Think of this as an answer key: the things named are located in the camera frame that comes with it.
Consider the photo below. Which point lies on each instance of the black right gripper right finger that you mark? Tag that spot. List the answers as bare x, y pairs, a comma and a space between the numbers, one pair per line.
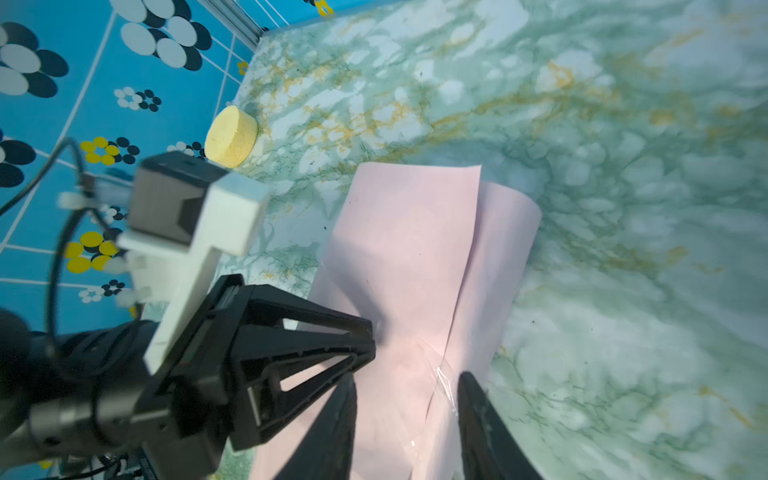
488, 449

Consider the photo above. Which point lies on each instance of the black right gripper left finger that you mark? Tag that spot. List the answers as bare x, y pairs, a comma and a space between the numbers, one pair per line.
326, 450

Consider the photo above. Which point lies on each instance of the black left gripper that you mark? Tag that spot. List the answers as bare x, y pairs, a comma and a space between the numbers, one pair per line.
174, 422

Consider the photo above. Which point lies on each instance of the clear tape strip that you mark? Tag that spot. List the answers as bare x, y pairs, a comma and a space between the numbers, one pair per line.
424, 412

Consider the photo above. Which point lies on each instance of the purple wrapping paper sheet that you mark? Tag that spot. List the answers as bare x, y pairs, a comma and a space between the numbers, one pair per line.
434, 253

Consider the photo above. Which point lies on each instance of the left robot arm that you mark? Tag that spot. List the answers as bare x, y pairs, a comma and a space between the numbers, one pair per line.
49, 387

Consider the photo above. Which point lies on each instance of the yellow round sponge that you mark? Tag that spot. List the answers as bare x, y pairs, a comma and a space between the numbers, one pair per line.
231, 137

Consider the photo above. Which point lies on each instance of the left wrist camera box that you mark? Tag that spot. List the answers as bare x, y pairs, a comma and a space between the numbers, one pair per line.
183, 215

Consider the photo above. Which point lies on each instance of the aluminium frame post left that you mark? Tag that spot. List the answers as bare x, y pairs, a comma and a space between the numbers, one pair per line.
234, 17

